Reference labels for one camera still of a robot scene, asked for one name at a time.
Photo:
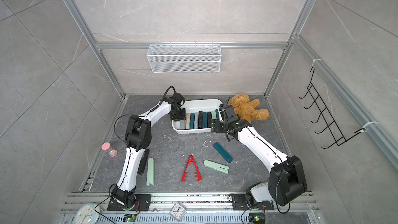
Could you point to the white wire mesh basket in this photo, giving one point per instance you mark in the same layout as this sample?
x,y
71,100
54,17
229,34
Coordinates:
x,y
184,58

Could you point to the white storage box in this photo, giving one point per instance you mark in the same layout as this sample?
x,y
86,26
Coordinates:
x,y
193,107

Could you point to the brown teddy bear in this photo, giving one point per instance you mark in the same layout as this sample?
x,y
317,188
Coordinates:
x,y
247,109

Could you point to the red open pliers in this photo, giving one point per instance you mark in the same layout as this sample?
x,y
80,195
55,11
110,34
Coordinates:
x,y
191,168

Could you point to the small square clock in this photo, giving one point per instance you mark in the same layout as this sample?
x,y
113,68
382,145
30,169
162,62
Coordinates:
x,y
178,211

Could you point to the beige wooden pliers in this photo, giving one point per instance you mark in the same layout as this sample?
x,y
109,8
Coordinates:
x,y
188,121

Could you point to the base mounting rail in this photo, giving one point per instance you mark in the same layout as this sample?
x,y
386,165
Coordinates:
x,y
202,208

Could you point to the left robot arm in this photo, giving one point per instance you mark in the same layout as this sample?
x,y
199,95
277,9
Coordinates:
x,y
137,138

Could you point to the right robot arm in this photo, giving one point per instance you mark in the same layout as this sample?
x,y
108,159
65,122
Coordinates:
x,y
286,180

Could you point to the black wall hook rack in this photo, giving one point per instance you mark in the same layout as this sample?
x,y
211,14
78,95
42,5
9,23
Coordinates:
x,y
325,114

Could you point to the pink sand timer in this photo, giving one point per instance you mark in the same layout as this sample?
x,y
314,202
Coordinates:
x,y
107,147

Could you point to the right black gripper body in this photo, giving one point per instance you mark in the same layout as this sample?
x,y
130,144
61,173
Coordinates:
x,y
220,126

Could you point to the round white clock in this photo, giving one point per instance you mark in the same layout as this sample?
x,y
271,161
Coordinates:
x,y
87,214

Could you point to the light green pliers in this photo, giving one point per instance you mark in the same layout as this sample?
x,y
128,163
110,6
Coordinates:
x,y
216,166
150,172
214,115

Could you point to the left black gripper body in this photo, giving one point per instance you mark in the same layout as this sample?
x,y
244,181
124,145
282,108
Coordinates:
x,y
181,114

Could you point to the aluminium frame rail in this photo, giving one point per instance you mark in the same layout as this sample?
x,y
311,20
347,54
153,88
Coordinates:
x,y
79,19

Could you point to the grey pliers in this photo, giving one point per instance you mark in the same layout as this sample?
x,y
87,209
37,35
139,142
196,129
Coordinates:
x,y
196,121
182,125

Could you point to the dark teal pliers floor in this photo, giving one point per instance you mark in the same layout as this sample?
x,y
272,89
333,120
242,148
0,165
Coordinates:
x,y
223,152

